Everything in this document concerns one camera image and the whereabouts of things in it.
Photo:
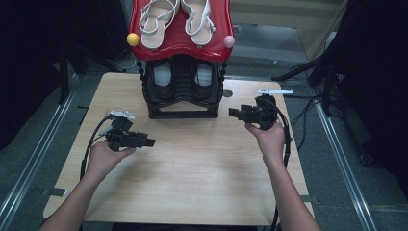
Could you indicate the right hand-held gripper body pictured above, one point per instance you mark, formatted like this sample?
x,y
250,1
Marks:
x,y
264,114

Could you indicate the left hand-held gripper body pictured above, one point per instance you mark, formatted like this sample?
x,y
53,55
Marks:
x,y
120,138

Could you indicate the black leather shoe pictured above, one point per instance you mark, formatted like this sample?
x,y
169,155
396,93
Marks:
x,y
203,77
162,77

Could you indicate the red and black shoe rack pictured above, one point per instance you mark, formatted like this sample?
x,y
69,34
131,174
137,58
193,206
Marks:
x,y
181,80

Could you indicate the person's left hand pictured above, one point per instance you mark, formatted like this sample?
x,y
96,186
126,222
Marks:
x,y
104,159

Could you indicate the person's right hand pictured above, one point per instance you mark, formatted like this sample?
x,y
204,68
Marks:
x,y
271,142

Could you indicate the round dark table grommet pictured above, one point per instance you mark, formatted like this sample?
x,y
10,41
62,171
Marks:
x,y
227,93

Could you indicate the black stand legs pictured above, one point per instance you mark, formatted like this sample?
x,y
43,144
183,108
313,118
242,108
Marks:
x,y
298,69

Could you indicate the pink ball knob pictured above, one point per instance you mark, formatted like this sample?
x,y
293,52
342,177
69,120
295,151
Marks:
x,y
229,41

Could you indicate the grey tape strip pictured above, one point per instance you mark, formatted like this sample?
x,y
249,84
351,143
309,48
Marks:
x,y
54,192
312,200

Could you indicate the yellow ball knob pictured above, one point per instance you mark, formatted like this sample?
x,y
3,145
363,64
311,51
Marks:
x,y
132,39

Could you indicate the dark curtain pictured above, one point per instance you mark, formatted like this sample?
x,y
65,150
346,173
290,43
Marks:
x,y
378,64
25,64

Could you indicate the black upright stand post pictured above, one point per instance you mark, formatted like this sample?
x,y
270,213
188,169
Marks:
x,y
63,80

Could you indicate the metal floor rail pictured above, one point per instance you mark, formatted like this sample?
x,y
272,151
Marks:
x,y
343,163
35,157

